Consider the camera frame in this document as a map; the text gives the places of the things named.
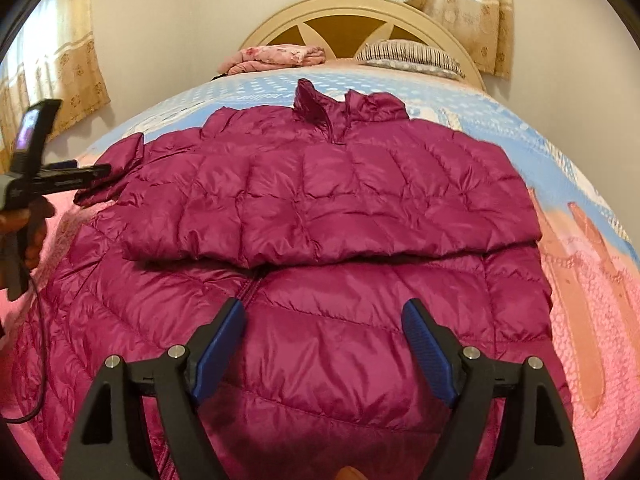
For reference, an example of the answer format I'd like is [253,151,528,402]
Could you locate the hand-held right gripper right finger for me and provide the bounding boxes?
[401,298,586,480]

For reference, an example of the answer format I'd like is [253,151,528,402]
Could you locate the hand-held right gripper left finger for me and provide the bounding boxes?
[62,299,247,480]

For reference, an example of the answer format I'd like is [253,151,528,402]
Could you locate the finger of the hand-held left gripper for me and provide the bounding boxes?
[38,159,113,192]

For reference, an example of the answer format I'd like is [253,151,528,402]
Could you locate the magenta quilted puffer jacket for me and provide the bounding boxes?
[10,79,573,480]

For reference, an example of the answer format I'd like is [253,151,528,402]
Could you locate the person's left hand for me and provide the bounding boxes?
[0,198,50,272]

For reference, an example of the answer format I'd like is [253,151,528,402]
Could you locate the beige patterned window curtain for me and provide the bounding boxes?
[300,0,515,80]
[0,0,111,171]

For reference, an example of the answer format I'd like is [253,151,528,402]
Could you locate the pink floral folded cloth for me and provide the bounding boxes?
[218,44,327,77]

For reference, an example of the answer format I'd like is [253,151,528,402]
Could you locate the blue and pink printed blanket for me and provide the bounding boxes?
[7,57,640,480]

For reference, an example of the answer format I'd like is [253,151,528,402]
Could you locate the cream wooden headboard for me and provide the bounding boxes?
[239,0,488,93]

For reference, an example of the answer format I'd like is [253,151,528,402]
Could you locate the striped pillow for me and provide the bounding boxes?
[356,39,467,81]

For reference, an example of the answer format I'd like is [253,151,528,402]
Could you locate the black cable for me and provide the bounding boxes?
[9,267,51,425]

